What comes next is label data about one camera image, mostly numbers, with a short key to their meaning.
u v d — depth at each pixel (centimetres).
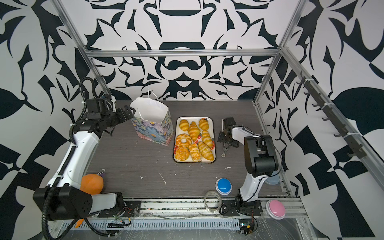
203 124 102
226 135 75
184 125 102
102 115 57
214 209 73
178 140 96
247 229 70
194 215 73
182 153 89
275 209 73
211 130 102
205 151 89
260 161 49
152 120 76
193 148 91
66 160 43
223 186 80
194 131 99
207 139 96
